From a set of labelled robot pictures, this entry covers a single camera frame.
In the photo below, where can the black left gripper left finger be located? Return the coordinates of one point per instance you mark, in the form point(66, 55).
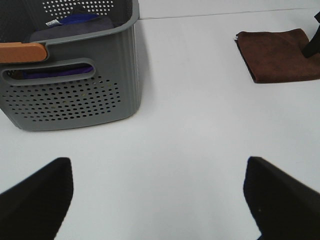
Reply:
point(35, 208)

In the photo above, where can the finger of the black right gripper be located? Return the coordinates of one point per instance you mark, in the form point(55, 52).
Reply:
point(313, 47)

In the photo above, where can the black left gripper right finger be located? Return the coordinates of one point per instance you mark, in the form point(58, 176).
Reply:
point(283, 208)

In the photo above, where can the brown towel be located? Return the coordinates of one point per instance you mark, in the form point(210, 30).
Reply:
point(277, 57)

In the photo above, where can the purple cloth in basket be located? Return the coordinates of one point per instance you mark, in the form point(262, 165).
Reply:
point(64, 70)

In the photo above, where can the grey perforated plastic basket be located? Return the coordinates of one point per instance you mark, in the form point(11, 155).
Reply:
point(108, 93)

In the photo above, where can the grey cloth in basket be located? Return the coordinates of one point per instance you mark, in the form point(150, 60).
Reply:
point(68, 30)

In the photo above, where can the orange basket handle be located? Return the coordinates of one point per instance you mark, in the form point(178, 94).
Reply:
point(18, 52)

